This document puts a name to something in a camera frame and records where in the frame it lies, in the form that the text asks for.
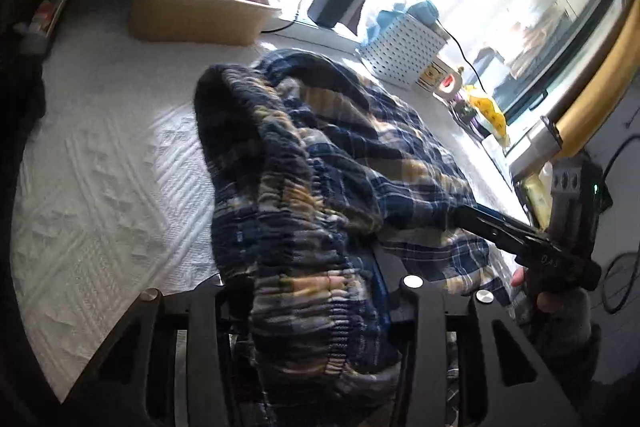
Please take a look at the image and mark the black power adapter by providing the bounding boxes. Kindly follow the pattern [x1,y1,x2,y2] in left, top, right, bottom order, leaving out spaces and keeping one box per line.
[307,0,356,30]

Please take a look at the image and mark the blue plaid pants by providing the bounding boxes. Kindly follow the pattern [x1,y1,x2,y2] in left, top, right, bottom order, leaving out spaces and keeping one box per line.
[194,49,511,427]

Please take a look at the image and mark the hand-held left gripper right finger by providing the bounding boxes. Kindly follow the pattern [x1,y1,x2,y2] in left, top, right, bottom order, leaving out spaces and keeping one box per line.
[371,245,584,427]

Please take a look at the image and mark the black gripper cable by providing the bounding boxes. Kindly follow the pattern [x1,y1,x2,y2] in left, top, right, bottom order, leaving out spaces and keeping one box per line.
[599,134,640,316]

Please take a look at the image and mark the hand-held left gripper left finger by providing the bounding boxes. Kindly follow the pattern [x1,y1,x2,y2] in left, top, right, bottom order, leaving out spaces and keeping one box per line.
[60,276,263,427]

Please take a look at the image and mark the person's right forearm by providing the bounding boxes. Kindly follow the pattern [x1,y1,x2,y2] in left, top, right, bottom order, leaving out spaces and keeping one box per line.
[512,289,604,388]

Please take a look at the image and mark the white textured bedspread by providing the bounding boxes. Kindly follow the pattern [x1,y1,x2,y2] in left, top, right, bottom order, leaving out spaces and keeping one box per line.
[10,0,531,403]

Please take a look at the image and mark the pale green bag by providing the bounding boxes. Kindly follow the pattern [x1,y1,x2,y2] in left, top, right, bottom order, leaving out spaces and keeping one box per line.
[520,174,554,228]

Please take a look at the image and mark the dark glass jar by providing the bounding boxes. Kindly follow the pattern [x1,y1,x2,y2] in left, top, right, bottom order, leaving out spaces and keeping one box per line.
[450,94,484,138]

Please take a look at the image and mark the white perforated basket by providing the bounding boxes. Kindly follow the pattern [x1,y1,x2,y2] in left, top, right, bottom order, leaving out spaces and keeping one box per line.
[356,13,449,88]

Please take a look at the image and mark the silver metal cylinder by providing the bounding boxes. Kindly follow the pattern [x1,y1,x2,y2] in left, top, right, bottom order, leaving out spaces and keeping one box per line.
[507,117,564,180]

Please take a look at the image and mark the white mug yellow print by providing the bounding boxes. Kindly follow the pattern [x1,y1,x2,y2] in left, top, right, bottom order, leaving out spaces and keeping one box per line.
[414,56,457,93]

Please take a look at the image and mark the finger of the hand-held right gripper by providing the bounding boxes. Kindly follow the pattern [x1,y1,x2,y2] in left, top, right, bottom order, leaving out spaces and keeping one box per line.
[452,203,552,259]

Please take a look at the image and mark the white pink mug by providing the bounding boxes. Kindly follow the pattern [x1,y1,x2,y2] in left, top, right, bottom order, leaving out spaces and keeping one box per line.
[432,69,466,100]

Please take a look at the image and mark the yellow packet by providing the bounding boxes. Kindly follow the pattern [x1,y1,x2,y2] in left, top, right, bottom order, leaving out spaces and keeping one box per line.
[462,84,511,148]

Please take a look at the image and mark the blue cloth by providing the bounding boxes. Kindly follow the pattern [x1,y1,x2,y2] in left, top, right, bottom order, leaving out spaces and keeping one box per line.
[365,0,441,43]

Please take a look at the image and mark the person's right hand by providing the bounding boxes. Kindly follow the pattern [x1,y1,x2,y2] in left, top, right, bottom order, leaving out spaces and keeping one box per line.
[510,268,568,314]

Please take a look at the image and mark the yellow curtain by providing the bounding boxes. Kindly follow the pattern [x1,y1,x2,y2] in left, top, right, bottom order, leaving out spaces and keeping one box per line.
[552,7,640,158]

